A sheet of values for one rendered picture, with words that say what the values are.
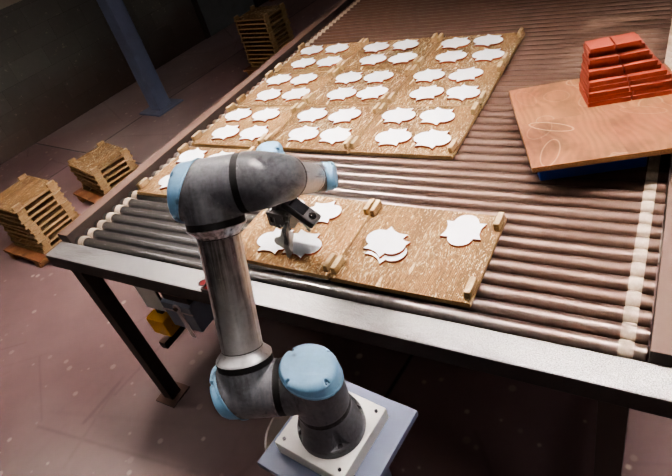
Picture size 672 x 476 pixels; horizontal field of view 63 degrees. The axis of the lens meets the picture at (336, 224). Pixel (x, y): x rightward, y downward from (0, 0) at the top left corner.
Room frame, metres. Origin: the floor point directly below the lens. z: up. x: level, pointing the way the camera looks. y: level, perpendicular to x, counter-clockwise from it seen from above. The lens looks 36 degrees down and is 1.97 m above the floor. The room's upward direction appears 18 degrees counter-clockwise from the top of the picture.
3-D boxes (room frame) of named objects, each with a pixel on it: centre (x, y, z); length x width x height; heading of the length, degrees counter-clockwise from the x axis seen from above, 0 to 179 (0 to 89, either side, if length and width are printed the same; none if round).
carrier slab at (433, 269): (1.19, -0.20, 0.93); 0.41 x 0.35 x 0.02; 51
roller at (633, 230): (1.59, -0.03, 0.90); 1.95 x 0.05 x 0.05; 52
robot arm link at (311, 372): (0.73, 0.15, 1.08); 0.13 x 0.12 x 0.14; 76
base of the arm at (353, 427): (0.73, 0.14, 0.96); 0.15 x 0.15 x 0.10
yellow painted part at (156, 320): (1.55, 0.71, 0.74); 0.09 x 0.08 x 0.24; 52
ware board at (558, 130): (1.41, -0.89, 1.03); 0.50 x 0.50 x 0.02; 73
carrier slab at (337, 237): (1.46, 0.12, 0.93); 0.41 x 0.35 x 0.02; 50
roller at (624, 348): (1.28, 0.22, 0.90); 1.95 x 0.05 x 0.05; 52
